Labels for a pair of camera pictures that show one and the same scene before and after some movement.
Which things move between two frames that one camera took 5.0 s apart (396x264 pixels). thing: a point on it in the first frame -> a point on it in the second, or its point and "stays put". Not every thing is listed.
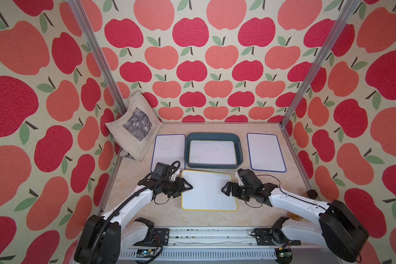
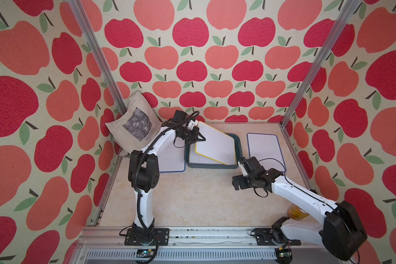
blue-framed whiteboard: [169, 148] stays put
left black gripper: [180, 187] -> [194, 137]
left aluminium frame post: [78, 9] stays put
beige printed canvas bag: [135, 133] stays put
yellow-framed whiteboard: [206, 194] -> [216, 144]
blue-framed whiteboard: [265, 152] stays put
